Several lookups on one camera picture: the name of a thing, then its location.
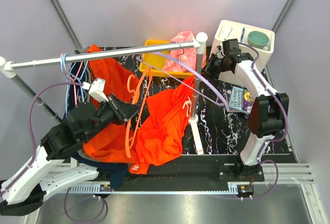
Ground black marble table mat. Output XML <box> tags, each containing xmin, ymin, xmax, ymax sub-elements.
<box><xmin>61</xmin><ymin>45</ymin><xmax>294</xmax><ymax>155</ymax></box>

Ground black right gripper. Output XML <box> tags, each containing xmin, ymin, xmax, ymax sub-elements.
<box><xmin>196</xmin><ymin>53</ymin><xmax>230</xmax><ymax>81</ymax></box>

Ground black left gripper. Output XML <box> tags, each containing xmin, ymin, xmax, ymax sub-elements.
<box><xmin>84</xmin><ymin>92</ymin><xmax>142</xmax><ymax>141</ymax></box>

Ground navy blue garment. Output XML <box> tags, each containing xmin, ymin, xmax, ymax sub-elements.
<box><xmin>63</xmin><ymin>61</ymin><xmax>129</xmax><ymax>190</ymax></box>

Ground orange drawstring shorts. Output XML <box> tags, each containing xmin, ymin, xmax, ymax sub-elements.
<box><xmin>135</xmin><ymin>76</ymin><xmax>194</xmax><ymax>168</ymax></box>

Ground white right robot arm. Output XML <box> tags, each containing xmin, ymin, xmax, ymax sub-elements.
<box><xmin>202</xmin><ymin>53</ymin><xmax>289</xmax><ymax>181</ymax></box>

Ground yellow plastic crate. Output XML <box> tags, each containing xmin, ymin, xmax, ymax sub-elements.
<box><xmin>142</xmin><ymin>39</ymin><xmax>192</xmax><ymax>78</ymax></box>

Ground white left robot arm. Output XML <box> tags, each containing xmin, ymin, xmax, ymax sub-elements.
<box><xmin>1</xmin><ymin>94</ymin><xmax>140</xmax><ymax>216</ymax></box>

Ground treehouse children's book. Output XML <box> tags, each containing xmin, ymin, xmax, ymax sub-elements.
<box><xmin>225</xmin><ymin>86</ymin><xmax>254</xmax><ymax>114</ymax></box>

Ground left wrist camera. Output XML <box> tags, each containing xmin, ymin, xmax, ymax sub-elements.
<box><xmin>82</xmin><ymin>78</ymin><xmax>109</xmax><ymax>103</ymax></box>

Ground teal ceramic cup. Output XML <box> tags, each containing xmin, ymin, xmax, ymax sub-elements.
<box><xmin>247</xmin><ymin>30</ymin><xmax>271</xmax><ymax>51</ymax></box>

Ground orange clothes hanger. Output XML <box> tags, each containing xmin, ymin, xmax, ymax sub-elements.
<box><xmin>124</xmin><ymin>67</ymin><xmax>153</xmax><ymax>158</ymax></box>

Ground blue pen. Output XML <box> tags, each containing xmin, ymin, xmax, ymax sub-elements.
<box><xmin>240</xmin><ymin>27</ymin><xmax>245</xmax><ymax>43</ymax></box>

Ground silver clothes rack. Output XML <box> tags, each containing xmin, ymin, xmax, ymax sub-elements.
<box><xmin>0</xmin><ymin>31</ymin><xmax>209</xmax><ymax>155</ymax></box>

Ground orange garment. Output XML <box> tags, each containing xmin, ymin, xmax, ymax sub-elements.
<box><xmin>82</xmin><ymin>58</ymin><xmax>149</xmax><ymax>174</ymax></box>

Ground lilac wire clothes hanger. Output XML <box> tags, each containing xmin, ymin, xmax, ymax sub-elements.
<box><xmin>139</xmin><ymin>51</ymin><xmax>229</xmax><ymax>111</ymax></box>

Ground pink patterned shorts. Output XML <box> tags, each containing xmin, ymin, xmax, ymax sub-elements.
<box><xmin>163</xmin><ymin>30</ymin><xmax>196</xmax><ymax>73</ymax></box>

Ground white storage box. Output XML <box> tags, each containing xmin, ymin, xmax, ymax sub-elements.
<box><xmin>210</xmin><ymin>20</ymin><xmax>275</xmax><ymax>87</ymax></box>

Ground grey garment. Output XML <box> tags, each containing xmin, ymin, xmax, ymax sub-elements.
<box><xmin>75</xmin><ymin>46</ymin><xmax>95</xmax><ymax>161</ymax></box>

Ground pink clothes hanger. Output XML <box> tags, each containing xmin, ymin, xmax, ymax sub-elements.
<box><xmin>72</xmin><ymin>58</ymin><xmax>87</xmax><ymax>105</ymax></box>

